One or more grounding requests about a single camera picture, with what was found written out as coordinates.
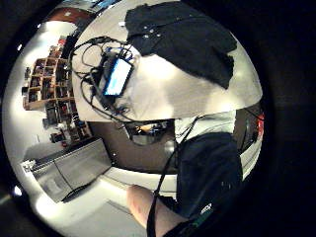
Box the the person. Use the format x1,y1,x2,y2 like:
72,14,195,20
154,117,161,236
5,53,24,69
173,110,265,228

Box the red object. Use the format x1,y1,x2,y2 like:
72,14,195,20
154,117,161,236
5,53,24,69
257,113,267,140

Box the cluttered low rack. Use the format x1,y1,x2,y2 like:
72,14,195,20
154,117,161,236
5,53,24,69
41,98,94,146

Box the device with lit screen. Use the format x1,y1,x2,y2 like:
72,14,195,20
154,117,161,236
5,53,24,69
102,56,134,98

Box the black garment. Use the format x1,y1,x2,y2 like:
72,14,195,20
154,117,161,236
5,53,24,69
123,1,239,90

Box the wooden shelf unit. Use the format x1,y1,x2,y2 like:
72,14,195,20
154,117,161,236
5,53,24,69
22,56,77,112

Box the tangle of black cables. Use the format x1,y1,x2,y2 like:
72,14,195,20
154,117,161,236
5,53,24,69
70,36,141,123

